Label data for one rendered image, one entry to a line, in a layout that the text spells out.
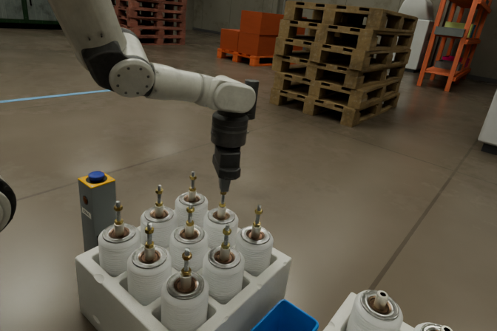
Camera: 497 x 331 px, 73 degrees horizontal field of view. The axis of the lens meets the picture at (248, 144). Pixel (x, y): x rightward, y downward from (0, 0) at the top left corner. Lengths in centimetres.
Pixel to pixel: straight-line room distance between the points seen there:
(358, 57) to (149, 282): 231
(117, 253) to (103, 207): 19
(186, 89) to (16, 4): 743
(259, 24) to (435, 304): 454
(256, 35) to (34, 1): 462
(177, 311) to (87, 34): 52
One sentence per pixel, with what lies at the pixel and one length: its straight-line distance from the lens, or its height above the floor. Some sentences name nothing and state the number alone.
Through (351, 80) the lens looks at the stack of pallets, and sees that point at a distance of 281.
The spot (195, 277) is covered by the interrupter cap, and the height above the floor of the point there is 25.
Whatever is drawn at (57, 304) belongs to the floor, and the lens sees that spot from 112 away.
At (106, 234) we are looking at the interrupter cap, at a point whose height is 25.
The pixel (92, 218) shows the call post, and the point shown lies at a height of 22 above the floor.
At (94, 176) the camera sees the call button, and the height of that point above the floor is 33.
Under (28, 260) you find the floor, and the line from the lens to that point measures 129.
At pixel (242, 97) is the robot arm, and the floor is 60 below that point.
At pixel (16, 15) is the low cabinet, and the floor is 23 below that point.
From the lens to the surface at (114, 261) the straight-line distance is 89.
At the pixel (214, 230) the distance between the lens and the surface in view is 93.
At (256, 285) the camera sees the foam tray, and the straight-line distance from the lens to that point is 87.
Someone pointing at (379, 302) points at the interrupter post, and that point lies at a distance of 79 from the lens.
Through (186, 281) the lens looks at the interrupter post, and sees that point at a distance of 73.
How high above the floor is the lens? 78
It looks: 22 degrees down
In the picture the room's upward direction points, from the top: 6 degrees clockwise
